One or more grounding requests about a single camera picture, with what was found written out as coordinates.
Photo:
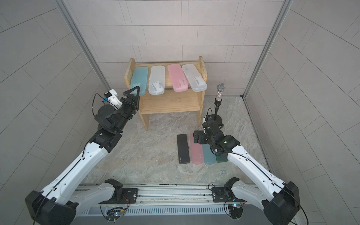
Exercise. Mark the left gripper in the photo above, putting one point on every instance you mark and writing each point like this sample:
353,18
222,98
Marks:
133,106

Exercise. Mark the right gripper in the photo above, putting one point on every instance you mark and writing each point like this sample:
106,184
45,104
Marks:
201,133

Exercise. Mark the pink pencil case shelf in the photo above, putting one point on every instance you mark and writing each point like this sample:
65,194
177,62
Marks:
177,77
196,151

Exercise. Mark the black pencil case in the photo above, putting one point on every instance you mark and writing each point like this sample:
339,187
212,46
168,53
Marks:
183,150

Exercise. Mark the blue-grey pencil case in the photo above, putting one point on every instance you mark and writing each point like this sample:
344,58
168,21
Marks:
208,156

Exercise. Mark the dark green pencil case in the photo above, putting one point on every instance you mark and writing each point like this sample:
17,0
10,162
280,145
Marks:
222,158

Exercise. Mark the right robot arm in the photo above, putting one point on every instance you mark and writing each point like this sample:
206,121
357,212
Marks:
279,200

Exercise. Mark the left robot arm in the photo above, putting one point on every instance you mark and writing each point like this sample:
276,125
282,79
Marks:
56,203

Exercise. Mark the light teal pencil case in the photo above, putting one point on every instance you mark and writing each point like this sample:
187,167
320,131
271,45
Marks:
140,78

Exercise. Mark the white translucent pencil case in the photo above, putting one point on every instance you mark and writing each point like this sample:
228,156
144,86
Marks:
157,80

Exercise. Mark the wooden two-tier shelf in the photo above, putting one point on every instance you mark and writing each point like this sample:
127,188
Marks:
168,102

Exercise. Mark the pink pencil case top shelf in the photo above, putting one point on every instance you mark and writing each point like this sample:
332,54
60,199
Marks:
177,77

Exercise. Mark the frosted white pencil case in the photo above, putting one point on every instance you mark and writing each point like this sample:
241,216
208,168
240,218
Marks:
195,79

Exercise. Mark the glitter microphone on stand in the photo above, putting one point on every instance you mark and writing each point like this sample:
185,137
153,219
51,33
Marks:
217,103

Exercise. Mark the right circuit board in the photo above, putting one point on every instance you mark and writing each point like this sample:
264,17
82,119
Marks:
235,211

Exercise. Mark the circuit board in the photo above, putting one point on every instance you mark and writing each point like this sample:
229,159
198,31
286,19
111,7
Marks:
235,211
114,214

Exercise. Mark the left circuit board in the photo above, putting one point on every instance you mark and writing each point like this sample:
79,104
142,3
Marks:
114,214

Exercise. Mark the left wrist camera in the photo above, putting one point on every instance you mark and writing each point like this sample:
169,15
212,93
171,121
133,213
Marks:
112,97

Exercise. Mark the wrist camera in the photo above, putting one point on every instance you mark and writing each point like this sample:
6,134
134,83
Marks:
207,119
112,97

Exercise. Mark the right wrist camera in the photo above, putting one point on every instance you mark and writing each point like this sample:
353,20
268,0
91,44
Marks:
207,119

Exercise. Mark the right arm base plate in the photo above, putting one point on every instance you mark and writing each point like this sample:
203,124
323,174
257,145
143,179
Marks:
222,195

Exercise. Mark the aluminium mounting rail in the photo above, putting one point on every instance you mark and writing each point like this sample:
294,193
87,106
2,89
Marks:
174,194

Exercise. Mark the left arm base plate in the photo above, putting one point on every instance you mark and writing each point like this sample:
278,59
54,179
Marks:
129,196

